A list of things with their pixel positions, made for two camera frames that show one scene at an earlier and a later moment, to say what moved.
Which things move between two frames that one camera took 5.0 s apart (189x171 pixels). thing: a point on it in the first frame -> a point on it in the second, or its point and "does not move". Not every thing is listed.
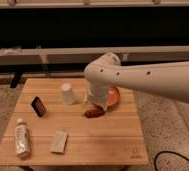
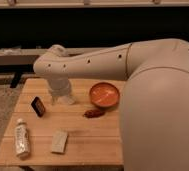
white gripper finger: x=86 y=97 -> x=54 y=100
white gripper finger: x=103 y=106 -> x=71 y=100
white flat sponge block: x=59 y=140 does not move
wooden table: x=48 y=126 does not move
